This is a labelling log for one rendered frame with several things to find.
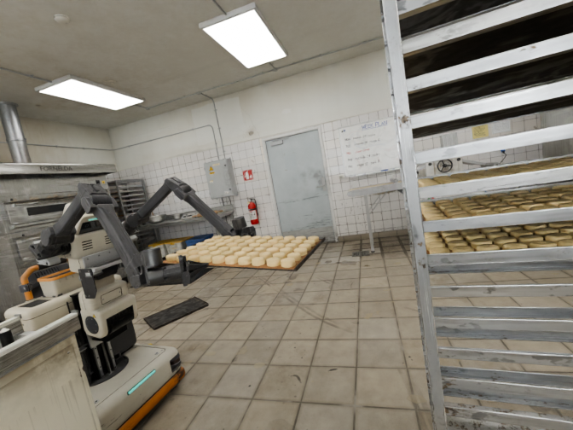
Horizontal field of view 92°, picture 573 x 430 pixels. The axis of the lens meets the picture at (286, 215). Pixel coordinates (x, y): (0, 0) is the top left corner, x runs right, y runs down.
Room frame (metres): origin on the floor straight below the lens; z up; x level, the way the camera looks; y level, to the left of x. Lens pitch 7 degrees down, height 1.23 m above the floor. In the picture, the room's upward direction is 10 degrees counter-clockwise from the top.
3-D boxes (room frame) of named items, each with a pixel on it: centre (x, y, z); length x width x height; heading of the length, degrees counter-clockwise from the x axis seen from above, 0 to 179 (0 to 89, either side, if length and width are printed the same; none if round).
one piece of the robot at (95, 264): (1.50, 1.02, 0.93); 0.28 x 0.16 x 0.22; 157
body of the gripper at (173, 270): (0.97, 0.43, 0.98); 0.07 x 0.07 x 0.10; 22
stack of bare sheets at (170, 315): (3.00, 1.41, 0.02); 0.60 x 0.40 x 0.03; 130
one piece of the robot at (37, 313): (1.65, 1.37, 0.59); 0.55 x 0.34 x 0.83; 157
